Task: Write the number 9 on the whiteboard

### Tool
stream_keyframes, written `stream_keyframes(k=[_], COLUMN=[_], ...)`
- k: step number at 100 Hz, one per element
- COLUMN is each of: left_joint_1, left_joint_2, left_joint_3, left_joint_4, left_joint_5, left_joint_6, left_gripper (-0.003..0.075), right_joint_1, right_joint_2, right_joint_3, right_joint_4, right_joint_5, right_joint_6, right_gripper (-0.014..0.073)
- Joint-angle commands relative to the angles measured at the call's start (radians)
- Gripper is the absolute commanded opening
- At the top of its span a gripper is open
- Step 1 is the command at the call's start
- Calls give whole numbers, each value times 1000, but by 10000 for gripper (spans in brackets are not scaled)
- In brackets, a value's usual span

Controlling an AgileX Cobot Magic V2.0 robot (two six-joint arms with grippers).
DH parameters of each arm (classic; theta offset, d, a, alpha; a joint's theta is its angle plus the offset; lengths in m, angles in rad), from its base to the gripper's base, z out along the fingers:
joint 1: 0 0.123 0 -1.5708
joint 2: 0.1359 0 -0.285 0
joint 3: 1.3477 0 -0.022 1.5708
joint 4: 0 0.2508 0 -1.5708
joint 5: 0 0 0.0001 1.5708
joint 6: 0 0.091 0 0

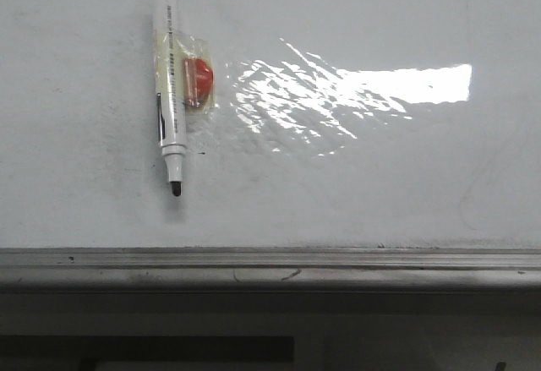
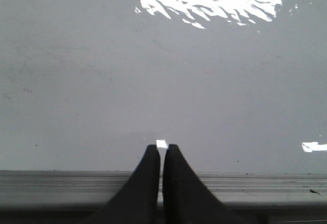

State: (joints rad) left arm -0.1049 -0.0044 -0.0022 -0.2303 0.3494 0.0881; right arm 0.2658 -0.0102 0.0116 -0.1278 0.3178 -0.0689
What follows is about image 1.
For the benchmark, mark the aluminium whiteboard frame rail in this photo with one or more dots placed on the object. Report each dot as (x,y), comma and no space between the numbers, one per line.
(268,269)

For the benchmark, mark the white whiteboard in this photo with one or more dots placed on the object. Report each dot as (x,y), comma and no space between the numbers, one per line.
(337,123)

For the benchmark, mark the white black-tipped whiteboard marker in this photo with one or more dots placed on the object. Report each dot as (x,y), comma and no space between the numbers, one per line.
(169,78)

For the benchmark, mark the red round magnet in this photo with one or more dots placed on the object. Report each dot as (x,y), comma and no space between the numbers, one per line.
(198,82)

